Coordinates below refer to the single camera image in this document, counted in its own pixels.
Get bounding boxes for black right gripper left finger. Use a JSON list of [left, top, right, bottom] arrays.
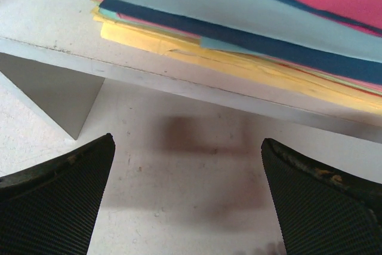
[[1, 133, 115, 254]]

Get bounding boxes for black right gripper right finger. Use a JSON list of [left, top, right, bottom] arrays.
[[261, 139, 381, 254]]

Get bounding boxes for white wooden bookshelf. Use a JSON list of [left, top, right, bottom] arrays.
[[1, 0, 381, 142]]

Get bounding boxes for dark blue paper sheet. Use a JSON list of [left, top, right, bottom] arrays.
[[100, 0, 381, 85]]

